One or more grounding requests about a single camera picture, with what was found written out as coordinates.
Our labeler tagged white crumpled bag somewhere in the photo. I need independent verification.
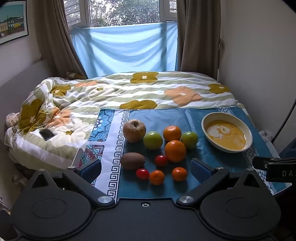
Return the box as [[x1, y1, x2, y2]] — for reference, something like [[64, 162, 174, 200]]
[[258, 129, 274, 142]]

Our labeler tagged green apple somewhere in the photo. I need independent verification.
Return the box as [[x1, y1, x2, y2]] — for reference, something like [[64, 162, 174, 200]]
[[143, 131, 163, 150], [181, 131, 199, 150]]

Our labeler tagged framed wall picture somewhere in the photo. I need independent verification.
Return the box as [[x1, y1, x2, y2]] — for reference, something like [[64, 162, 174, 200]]
[[0, 0, 29, 46]]

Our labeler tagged brown kiwi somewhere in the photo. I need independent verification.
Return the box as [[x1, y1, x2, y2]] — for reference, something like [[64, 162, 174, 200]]
[[120, 152, 146, 170]]

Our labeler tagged floral striped blanket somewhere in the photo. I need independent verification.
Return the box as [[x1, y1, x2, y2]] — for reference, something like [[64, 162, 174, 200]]
[[5, 71, 245, 171]]

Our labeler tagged white printed cloth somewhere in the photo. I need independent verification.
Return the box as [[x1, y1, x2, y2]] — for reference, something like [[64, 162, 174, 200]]
[[6, 112, 20, 127]]

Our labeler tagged blue patterned mat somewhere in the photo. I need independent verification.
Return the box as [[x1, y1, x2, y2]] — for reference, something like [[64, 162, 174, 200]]
[[79, 106, 292, 201]]

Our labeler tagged window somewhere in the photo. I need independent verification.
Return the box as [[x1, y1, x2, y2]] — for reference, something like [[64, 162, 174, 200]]
[[63, 0, 178, 29]]

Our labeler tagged black smartphone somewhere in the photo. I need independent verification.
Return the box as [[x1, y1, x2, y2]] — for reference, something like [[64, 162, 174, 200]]
[[39, 129, 56, 141]]

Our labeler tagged large orange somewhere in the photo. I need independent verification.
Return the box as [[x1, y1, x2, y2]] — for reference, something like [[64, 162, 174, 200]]
[[164, 140, 187, 163]]

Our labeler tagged light blue cloth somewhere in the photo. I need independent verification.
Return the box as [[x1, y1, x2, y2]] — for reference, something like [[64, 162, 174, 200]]
[[70, 21, 181, 78]]

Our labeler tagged silver metal bracket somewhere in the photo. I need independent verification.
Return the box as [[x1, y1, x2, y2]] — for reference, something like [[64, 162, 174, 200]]
[[71, 148, 84, 169]]

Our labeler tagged wrinkled brown apple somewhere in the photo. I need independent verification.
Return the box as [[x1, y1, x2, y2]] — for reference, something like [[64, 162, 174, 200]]
[[123, 119, 147, 143]]

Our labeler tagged red tomato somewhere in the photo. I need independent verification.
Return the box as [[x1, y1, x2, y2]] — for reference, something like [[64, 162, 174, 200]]
[[155, 155, 168, 168], [136, 168, 150, 181]]

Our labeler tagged medium orange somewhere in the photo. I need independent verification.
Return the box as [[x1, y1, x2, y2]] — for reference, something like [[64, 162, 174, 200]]
[[163, 125, 182, 142]]

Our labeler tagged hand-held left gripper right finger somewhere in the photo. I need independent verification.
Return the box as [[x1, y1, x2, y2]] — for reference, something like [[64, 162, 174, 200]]
[[177, 158, 264, 207]]

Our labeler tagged black cable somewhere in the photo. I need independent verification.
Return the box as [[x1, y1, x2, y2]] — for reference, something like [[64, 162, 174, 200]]
[[272, 98, 296, 143]]

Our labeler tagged small mandarin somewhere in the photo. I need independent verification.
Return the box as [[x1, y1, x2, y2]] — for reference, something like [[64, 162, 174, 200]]
[[149, 170, 165, 186], [172, 167, 188, 181]]

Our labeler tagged yellow floral pillow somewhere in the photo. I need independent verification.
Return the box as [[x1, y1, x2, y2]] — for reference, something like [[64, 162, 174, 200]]
[[65, 71, 88, 80]]

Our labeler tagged cream bowl with yellow print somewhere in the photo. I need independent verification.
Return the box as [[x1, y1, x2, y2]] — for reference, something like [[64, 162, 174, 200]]
[[201, 112, 253, 153]]

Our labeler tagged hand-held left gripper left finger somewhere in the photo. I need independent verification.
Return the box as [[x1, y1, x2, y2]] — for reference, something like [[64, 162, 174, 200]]
[[30, 159, 115, 208]]

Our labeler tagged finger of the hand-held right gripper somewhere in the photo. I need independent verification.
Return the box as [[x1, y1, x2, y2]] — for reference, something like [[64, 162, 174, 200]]
[[252, 156, 296, 171]]

